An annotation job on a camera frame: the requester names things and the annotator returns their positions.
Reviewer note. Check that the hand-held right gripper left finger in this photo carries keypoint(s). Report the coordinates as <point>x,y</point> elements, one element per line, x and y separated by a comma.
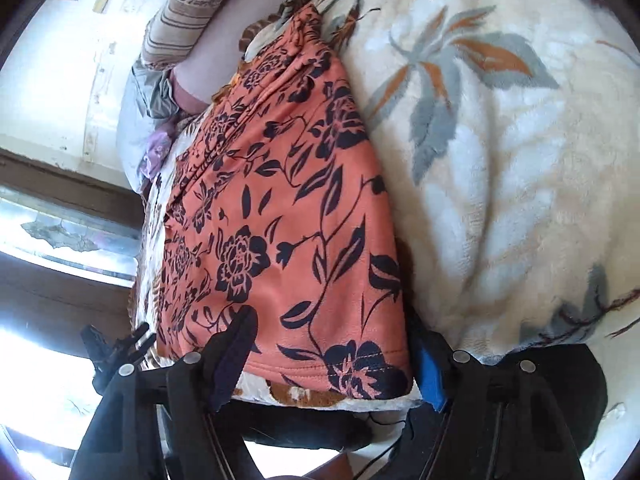
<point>231,360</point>

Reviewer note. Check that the cream leaf-print blanket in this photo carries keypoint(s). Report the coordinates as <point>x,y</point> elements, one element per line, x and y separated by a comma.
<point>500,160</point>

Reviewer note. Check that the grey cloth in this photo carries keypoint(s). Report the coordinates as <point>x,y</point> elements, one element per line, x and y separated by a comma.
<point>145,105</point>

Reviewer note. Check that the purple cloth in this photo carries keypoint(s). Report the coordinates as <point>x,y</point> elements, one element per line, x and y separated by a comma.
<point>157,152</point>

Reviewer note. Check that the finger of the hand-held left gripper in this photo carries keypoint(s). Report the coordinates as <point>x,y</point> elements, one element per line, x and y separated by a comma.
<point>134,341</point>
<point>94,342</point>

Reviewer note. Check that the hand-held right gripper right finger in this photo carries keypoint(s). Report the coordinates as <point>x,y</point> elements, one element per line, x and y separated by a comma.
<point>431,377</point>

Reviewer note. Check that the wooden window frame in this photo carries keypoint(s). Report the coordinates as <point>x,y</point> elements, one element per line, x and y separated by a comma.
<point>60,180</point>

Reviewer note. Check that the striped beige bolster pillow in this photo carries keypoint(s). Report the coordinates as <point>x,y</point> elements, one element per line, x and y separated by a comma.
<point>185,15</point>

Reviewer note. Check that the orange floral garment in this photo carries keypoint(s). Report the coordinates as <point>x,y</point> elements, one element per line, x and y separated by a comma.
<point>310,220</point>

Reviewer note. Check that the pink cushion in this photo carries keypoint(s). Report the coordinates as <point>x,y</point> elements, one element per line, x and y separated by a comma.
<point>215,67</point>

